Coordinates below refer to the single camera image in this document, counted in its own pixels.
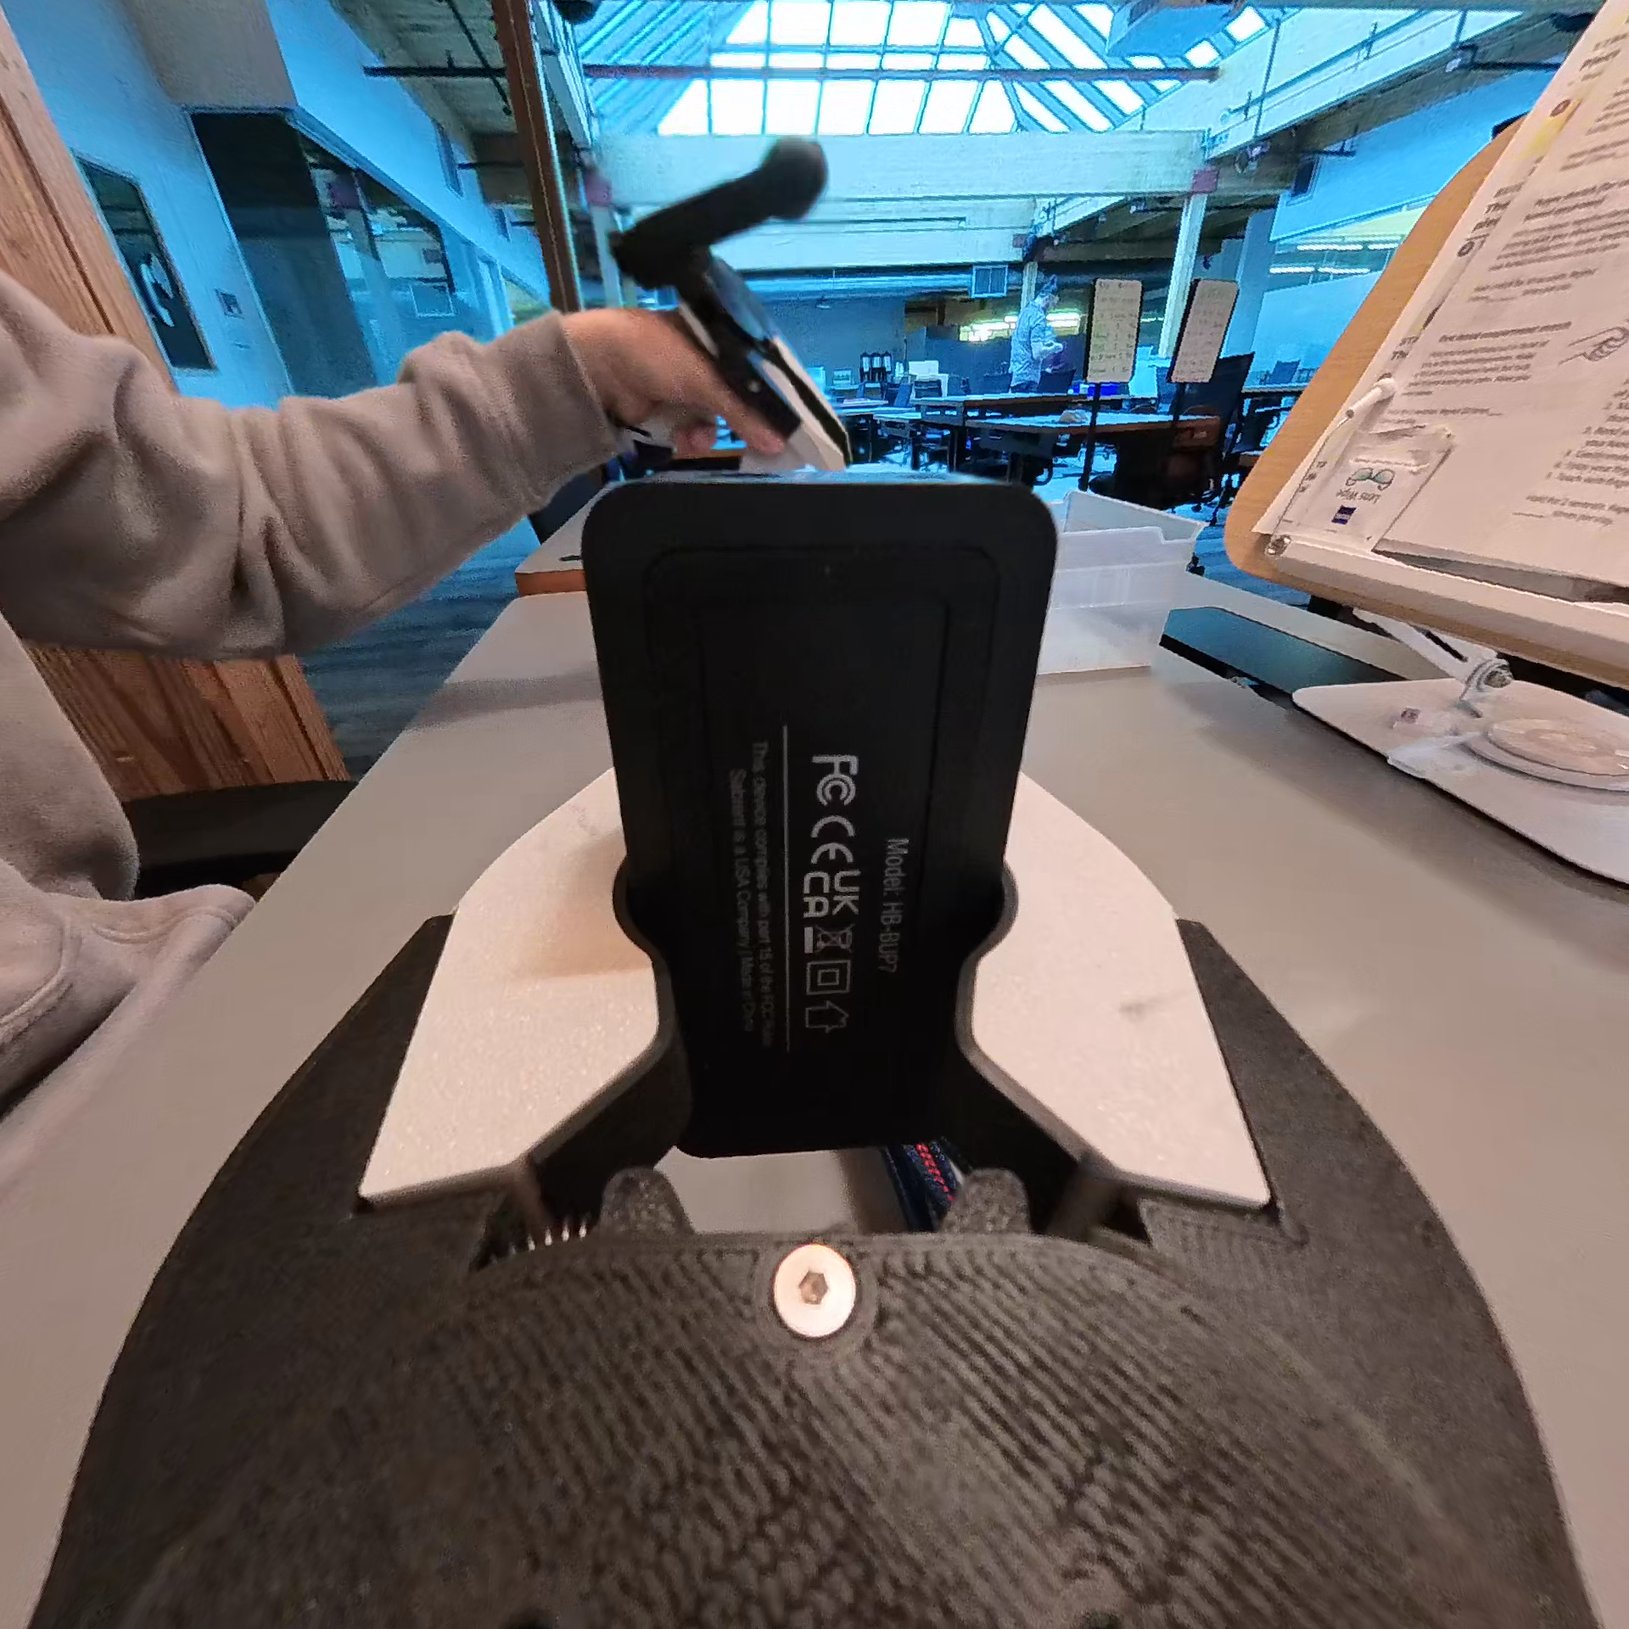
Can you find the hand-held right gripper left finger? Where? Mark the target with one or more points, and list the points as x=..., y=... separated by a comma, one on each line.
x=533, y=1007

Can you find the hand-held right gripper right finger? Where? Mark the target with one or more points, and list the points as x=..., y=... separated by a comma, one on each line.
x=1109, y=1032

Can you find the black power bank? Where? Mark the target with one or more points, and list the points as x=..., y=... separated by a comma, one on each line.
x=814, y=664

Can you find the person's left forearm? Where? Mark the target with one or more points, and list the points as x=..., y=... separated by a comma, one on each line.
x=278, y=496

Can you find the person's left hand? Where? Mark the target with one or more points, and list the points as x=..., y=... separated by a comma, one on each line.
x=643, y=377

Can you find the long wooden table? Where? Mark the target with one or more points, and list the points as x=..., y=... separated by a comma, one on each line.
x=1016, y=421

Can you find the whiteboard on stand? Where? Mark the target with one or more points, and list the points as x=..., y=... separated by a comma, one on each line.
x=1115, y=329
x=1203, y=329

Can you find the black flat pad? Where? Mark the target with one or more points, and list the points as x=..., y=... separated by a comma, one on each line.
x=1260, y=651

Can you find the clear plastic bin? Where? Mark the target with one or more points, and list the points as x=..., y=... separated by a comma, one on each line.
x=1120, y=586

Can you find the black office chair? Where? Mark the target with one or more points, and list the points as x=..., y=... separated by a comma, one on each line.
x=1183, y=447

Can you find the person's grey hoodie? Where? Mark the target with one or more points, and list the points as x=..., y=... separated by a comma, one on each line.
x=63, y=866

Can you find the white round disc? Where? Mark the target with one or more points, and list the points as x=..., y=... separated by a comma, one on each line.
x=1545, y=749

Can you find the small white card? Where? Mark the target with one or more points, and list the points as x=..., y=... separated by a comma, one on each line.
x=1353, y=491

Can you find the wooden book stand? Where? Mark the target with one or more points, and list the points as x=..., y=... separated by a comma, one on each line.
x=1349, y=383

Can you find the printed paper sheets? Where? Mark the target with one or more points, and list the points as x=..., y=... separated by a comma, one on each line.
x=1528, y=383

